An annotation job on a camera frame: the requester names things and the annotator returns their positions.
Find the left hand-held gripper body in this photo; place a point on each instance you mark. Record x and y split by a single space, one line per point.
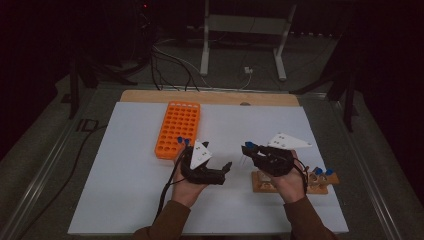
200 178

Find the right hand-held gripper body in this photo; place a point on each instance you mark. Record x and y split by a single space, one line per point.
275 163

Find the blue capped test tube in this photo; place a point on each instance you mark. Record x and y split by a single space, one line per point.
180 140
318 170
329 172
249 144
187 142

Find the orange test tube rack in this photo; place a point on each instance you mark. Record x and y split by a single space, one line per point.
180 120

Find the wooden test tube rack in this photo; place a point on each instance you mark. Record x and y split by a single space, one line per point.
318 190

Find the person's left hand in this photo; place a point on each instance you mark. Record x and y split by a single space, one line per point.
185 193

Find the person's right hand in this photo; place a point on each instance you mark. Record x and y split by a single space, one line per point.
290 188

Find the white table mat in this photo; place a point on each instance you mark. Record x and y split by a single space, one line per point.
116 166

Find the black floor stand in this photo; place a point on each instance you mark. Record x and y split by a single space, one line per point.
74 96
348 106

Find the white metal frame stand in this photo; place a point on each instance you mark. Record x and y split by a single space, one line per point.
205 50

